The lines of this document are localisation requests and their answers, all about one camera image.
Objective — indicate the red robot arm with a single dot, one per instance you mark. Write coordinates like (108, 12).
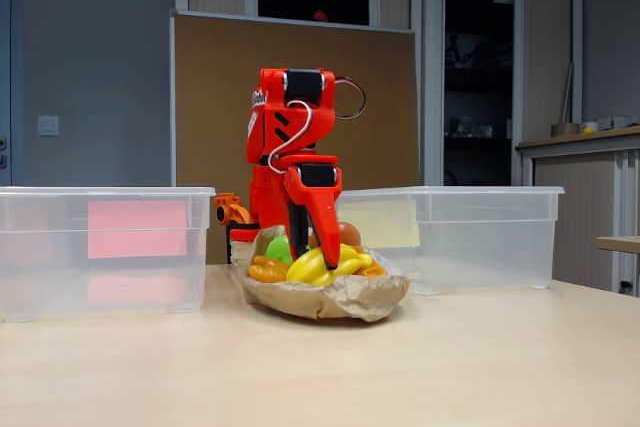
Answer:
(320, 127)

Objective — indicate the orange printed clamp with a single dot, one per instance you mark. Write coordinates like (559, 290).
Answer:
(227, 209)

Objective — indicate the small yellow ball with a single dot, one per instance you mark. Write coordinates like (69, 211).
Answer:
(588, 130)

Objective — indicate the yellow toy banana bunch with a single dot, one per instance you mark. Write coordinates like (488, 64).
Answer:
(310, 267)

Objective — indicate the orange toy croissant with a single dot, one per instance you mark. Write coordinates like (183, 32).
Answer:
(265, 272)

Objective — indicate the brown cork board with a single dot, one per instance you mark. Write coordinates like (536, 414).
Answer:
(385, 122)

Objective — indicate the grey cabinet with wooden top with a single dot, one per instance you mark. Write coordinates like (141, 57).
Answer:
(575, 197)

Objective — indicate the wooden desk edge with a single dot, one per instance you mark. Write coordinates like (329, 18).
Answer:
(620, 244)

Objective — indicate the white light switch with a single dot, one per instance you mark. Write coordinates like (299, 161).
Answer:
(48, 125)

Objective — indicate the brown tape roll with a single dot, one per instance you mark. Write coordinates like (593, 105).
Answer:
(565, 130)

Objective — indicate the leaning grey metal rod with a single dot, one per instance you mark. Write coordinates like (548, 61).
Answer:
(566, 92)

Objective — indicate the yellow-green paper label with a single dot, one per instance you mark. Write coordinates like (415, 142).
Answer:
(385, 222)

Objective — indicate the grey plastic storage bins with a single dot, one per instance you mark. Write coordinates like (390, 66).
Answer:
(617, 122)

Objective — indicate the crumpled brown paper bag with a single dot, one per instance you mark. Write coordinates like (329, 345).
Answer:
(325, 299)

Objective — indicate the brown toy doughnut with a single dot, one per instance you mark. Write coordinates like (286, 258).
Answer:
(350, 234)

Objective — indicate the green toy apple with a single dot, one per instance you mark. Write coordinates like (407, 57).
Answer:
(277, 249)

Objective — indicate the clear plastic bin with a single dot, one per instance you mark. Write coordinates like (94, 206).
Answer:
(30, 247)
(500, 247)

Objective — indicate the pink paper label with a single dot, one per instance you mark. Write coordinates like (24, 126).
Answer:
(137, 229)

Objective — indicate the plywood base block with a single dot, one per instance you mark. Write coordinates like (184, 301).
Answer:
(239, 252)

